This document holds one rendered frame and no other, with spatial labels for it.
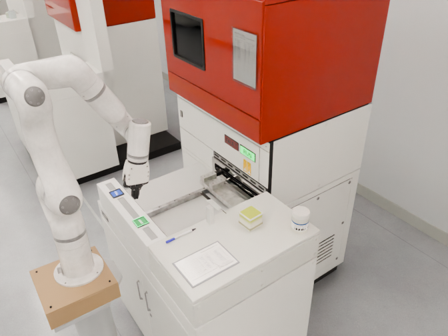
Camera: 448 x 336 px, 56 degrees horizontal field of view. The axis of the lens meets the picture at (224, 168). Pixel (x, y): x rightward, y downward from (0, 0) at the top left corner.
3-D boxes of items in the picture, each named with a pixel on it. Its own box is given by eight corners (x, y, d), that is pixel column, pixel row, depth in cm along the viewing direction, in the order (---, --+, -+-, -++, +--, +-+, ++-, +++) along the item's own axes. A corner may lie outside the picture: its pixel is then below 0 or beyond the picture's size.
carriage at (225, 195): (212, 179, 226) (212, 174, 225) (255, 213, 201) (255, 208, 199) (200, 184, 222) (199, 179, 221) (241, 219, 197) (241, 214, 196)
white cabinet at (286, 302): (205, 262, 292) (198, 163, 248) (303, 367, 225) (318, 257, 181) (119, 306, 261) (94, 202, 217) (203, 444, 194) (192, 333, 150)
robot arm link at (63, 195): (75, 194, 158) (91, 213, 147) (43, 207, 153) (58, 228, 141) (34, 64, 133) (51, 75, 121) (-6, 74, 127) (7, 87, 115)
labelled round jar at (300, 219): (299, 221, 178) (301, 203, 173) (311, 230, 173) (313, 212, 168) (287, 227, 174) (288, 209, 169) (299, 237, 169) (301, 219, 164)
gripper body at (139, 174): (145, 152, 170) (143, 176, 175) (121, 155, 164) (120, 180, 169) (153, 159, 165) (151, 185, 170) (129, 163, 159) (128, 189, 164)
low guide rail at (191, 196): (221, 184, 227) (221, 179, 225) (223, 186, 226) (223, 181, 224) (137, 220, 203) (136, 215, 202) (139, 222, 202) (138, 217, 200)
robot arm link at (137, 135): (123, 148, 165) (132, 158, 158) (124, 117, 159) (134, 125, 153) (142, 146, 170) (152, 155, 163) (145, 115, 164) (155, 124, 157)
